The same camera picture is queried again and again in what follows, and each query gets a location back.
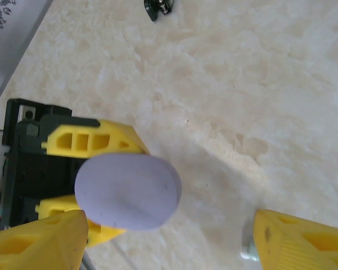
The aluminium table side rail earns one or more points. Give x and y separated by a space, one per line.
25 47

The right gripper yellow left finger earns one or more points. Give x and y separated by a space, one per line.
33 247

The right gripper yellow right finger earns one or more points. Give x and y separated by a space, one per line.
304 247

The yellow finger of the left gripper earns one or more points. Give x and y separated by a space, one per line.
62 204
115 137

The black stapler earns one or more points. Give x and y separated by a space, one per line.
155 12

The lavender earbud charging case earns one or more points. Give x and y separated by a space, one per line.
126 191

